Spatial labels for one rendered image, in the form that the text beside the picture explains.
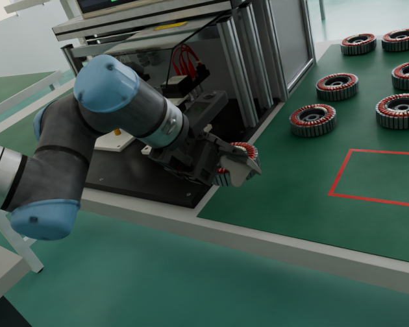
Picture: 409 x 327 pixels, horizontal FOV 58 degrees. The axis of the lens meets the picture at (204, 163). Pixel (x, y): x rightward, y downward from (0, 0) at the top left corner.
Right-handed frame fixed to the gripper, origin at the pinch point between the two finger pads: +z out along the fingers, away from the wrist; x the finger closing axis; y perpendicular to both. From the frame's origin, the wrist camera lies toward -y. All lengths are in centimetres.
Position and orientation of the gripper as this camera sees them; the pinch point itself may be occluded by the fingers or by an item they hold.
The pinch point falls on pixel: (232, 164)
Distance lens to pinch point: 74.4
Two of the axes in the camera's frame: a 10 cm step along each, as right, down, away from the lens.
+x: 7.5, 1.5, -6.4
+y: -3.5, 9.1, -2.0
